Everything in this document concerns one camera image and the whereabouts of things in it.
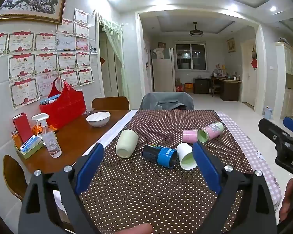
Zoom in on person's left hand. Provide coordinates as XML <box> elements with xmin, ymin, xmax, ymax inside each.
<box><xmin>122</xmin><ymin>223</ymin><xmax>153</xmax><ymax>234</ymax></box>

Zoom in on green lace curtain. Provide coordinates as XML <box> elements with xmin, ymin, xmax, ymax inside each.
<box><xmin>95</xmin><ymin>9</ymin><xmax>129</xmax><ymax>97</ymax></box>

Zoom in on window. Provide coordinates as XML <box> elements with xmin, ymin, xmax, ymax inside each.
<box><xmin>175</xmin><ymin>43</ymin><xmax>207</xmax><ymax>71</ymax></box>

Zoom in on red felt bag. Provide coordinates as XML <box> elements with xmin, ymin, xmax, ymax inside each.
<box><xmin>39</xmin><ymin>78</ymin><xmax>87</xmax><ymax>130</ymax></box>

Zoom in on pink cup green inside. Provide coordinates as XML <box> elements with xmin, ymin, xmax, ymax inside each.
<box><xmin>197</xmin><ymin>122</ymin><xmax>224</xmax><ymax>144</ymax></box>

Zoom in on green tray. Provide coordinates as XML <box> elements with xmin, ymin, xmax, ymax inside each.
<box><xmin>14</xmin><ymin>140</ymin><xmax>44</xmax><ymax>160</ymax></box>

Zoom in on framed blossom painting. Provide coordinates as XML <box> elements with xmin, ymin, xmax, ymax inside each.
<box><xmin>0</xmin><ymin>0</ymin><xmax>70</xmax><ymax>25</ymax></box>

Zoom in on white door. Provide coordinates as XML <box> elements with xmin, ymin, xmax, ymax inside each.
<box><xmin>240</xmin><ymin>40</ymin><xmax>257</xmax><ymax>108</ymax></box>

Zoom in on plain pink cup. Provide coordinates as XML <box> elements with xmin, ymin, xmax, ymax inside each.
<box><xmin>182</xmin><ymin>129</ymin><xmax>200</xmax><ymax>143</ymax></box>

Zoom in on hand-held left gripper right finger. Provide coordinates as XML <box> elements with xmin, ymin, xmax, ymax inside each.
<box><xmin>192</xmin><ymin>142</ymin><xmax>277</xmax><ymax>234</ymax></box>

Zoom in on orange bottle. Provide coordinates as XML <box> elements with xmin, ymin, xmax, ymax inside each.
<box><xmin>11</xmin><ymin>130</ymin><xmax>23</xmax><ymax>149</ymax></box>

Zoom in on dark low cabinet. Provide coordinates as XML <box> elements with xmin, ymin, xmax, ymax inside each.
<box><xmin>194</xmin><ymin>78</ymin><xmax>212</xmax><ymax>94</ymax></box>

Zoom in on grey covered chair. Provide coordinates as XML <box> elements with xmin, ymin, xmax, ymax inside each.
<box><xmin>139</xmin><ymin>92</ymin><xmax>195</xmax><ymax>111</ymax></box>

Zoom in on orange snack packets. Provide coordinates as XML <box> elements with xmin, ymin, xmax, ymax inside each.
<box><xmin>30</xmin><ymin>124</ymin><xmax>54</xmax><ymax>136</ymax></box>

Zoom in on cream wall cabinets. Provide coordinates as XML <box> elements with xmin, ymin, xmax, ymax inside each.
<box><xmin>275</xmin><ymin>38</ymin><xmax>293</xmax><ymax>120</ymax></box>

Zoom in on ceiling fan lamp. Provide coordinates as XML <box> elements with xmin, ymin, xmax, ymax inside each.
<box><xmin>189</xmin><ymin>22</ymin><xmax>204</xmax><ymax>37</ymax></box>

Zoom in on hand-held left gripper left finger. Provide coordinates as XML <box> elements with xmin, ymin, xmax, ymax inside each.
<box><xmin>18</xmin><ymin>143</ymin><xmax>105</xmax><ymax>234</ymax></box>

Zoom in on blue white toothpaste box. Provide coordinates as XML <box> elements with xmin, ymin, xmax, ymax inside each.
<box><xmin>20</xmin><ymin>135</ymin><xmax>43</xmax><ymax>154</ymax></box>

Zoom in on dark wooden desk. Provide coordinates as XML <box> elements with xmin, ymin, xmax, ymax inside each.
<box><xmin>212</xmin><ymin>74</ymin><xmax>242</xmax><ymax>102</ymax></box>

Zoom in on brown polka dot tablecloth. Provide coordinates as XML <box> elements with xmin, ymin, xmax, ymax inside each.
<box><xmin>72</xmin><ymin>110</ymin><xmax>262</xmax><ymax>234</ymax></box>

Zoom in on dark blue banded cup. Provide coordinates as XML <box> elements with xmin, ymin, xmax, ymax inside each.
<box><xmin>142</xmin><ymin>143</ymin><xmax>178</xmax><ymax>169</ymax></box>

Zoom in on red box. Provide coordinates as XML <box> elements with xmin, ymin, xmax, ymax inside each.
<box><xmin>13</xmin><ymin>113</ymin><xmax>34</xmax><ymax>143</ymax></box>

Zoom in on wall of certificates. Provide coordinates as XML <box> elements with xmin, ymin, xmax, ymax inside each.
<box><xmin>0</xmin><ymin>8</ymin><xmax>96</xmax><ymax>110</ymax></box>

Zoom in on clear spray bottle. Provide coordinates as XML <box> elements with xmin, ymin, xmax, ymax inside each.
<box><xmin>31</xmin><ymin>113</ymin><xmax>62</xmax><ymax>159</ymax></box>

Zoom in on red hanging ornament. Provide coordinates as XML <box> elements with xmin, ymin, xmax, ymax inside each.
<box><xmin>250</xmin><ymin>48</ymin><xmax>258</xmax><ymax>69</ymax></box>

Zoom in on cream cup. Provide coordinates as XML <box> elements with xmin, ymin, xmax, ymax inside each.
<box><xmin>116</xmin><ymin>129</ymin><xmax>139</xmax><ymax>158</ymax></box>

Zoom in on person's right hand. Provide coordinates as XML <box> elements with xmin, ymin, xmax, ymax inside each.
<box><xmin>280</xmin><ymin>177</ymin><xmax>293</xmax><ymax>223</ymax></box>

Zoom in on pink checked tablecloth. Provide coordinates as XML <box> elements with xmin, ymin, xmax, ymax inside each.
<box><xmin>214</xmin><ymin>111</ymin><xmax>283</xmax><ymax>211</ymax></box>

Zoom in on white bowl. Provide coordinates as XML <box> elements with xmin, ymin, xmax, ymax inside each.
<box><xmin>86</xmin><ymin>111</ymin><xmax>111</xmax><ymax>128</ymax></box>

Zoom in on wooden chair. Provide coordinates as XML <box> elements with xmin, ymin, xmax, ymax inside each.
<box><xmin>91</xmin><ymin>97</ymin><xmax>130</xmax><ymax>111</ymax></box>
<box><xmin>3</xmin><ymin>154</ymin><xmax>28</xmax><ymax>201</ymax></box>

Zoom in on white refrigerator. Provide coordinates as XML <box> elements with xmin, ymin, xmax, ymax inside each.
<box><xmin>151</xmin><ymin>47</ymin><xmax>176</xmax><ymax>92</ymax></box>

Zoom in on white cup green inside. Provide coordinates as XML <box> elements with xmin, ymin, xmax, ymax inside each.
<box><xmin>176</xmin><ymin>143</ymin><xmax>198</xmax><ymax>170</ymax></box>

